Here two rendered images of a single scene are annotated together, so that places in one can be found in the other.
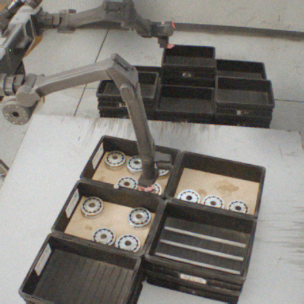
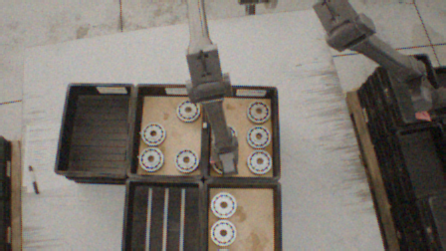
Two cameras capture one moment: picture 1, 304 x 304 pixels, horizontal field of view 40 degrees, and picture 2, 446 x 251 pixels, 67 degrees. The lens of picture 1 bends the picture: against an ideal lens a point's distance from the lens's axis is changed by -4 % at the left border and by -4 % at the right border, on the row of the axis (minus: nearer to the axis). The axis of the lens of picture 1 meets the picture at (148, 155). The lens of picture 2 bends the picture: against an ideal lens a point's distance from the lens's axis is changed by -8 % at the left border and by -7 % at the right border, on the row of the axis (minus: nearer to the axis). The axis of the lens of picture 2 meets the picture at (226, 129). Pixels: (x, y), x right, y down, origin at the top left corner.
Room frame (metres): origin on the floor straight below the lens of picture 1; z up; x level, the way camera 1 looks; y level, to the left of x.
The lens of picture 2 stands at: (1.11, -0.30, 2.30)
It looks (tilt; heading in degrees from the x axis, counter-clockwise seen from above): 72 degrees down; 66
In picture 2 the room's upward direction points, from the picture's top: 6 degrees clockwise
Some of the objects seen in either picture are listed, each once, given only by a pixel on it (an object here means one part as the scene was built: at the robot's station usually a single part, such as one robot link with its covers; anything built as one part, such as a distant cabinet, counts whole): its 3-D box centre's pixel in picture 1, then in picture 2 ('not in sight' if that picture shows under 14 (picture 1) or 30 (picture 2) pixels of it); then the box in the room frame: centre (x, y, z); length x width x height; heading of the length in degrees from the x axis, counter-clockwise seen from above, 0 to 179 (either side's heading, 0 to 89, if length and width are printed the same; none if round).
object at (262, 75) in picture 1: (238, 88); not in sight; (2.71, -0.73, 0.31); 0.40 x 0.30 x 0.34; 82
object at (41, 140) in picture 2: not in sight; (45, 155); (0.47, 0.31, 0.70); 0.33 x 0.23 x 0.01; 81
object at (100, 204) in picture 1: (91, 205); (188, 110); (1.17, 0.26, 0.86); 0.10 x 0.10 x 0.01
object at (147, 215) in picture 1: (139, 216); (186, 159); (1.11, 0.05, 0.86); 0.10 x 0.10 x 0.01
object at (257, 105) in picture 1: (241, 115); (438, 232); (2.32, -0.67, 0.37); 0.40 x 0.30 x 0.45; 81
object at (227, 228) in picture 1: (201, 245); (163, 231); (0.94, -0.20, 0.87); 0.40 x 0.30 x 0.11; 71
